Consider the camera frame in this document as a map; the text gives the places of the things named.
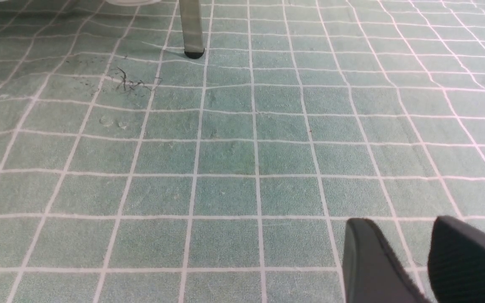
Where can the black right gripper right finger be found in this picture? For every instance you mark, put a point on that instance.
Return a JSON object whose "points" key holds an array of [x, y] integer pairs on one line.
{"points": [[456, 264]]}

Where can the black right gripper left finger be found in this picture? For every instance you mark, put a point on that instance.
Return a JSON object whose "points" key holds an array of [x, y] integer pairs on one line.
{"points": [[372, 272]]}

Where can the grey metal rack leg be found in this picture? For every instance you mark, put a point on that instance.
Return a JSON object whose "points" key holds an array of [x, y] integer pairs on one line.
{"points": [[191, 27]]}

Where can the white shoe sole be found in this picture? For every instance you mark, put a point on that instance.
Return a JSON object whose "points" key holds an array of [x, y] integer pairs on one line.
{"points": [[132, 2]]}

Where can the dark thread clump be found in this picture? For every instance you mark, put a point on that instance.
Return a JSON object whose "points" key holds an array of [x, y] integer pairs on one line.
{"points": [[125, 82]]}

